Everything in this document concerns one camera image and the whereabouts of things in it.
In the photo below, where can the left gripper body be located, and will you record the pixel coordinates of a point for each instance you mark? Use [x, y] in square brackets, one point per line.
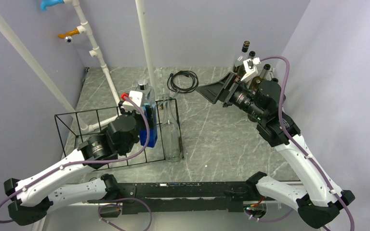
[141, 123]

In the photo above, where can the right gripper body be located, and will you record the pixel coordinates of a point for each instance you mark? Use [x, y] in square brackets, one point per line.
[238, 94]

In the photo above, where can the olive green wine bottle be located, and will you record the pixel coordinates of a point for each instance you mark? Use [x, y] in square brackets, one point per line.
[262, 76]

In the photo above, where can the blue square glass bottle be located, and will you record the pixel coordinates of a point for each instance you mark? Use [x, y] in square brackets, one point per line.
[149, 99]

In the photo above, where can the black wire wine rack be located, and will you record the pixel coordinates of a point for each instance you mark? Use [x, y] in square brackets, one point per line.
[117, 140]

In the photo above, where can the clear glass bottle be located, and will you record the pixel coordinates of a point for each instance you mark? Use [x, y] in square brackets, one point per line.
[171, 138]

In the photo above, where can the dark green wine bottle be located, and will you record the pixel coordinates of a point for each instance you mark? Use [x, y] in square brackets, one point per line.
[253, 89]

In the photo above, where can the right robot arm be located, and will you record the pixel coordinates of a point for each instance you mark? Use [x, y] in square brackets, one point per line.
[321, 199]

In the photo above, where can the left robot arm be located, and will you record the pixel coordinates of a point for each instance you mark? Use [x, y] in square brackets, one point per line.
[31, 199]

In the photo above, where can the dark wine bottle grey cap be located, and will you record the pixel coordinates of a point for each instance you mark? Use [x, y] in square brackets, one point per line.
[241, 70]

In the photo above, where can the clear bottle black cap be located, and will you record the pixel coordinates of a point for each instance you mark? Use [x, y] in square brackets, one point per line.
[240, 56]

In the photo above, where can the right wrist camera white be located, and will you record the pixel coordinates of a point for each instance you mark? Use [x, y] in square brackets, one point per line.
[250, 67]

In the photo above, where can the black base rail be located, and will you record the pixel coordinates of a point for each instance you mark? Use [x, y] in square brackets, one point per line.
[230, 196]

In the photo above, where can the blue tap handle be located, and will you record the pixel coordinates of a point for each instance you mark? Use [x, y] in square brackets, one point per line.
[49, 3]

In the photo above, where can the white pvc pipe frame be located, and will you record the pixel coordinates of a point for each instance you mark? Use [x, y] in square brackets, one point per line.
[96, 52]

